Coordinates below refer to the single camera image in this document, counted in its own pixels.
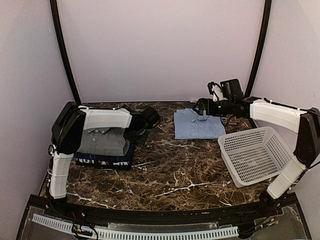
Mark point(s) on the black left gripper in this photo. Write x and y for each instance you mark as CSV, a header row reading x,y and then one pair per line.
x,y
127,136

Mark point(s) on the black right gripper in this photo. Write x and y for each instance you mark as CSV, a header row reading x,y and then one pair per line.
x,y
202,102

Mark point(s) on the light blue long sleeve shirt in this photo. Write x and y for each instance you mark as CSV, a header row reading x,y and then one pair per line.
x,y
188,125

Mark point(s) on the navy plaid shirt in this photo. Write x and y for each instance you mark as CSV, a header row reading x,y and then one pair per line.
x,y
128,157

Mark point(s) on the grey button shirt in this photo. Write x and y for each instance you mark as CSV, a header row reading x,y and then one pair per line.
x,y
108,141

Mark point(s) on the black printed shirt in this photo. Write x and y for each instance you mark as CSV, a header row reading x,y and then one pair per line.
x,y
103,164

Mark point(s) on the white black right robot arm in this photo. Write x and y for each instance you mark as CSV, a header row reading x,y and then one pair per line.
x,y
299,127

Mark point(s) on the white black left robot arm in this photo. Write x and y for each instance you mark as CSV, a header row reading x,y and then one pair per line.
x,y
68,128

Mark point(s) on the white plastic mesh basket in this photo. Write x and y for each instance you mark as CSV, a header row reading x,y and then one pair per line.
x,y
254,155

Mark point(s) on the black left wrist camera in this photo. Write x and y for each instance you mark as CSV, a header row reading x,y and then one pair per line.
x,y
151,117

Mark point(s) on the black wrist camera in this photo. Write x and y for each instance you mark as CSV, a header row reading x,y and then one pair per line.
x,y
227,90
151,117

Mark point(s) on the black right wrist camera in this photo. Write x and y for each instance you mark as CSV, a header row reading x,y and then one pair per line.
x,y
227,90

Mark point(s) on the black front rail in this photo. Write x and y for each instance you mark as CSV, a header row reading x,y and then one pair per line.
x,y
246,214

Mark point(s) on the black right frame post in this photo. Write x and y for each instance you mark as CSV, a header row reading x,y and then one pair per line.
x,y
259,47

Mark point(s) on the black frame post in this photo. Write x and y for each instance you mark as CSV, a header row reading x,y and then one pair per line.
x,y
63,51
259,47

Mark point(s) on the white slotted cable duct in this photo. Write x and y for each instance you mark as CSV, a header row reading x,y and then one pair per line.
x,y
121,231

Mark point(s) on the black left frame post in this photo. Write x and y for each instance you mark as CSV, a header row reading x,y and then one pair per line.
x,y
63,51

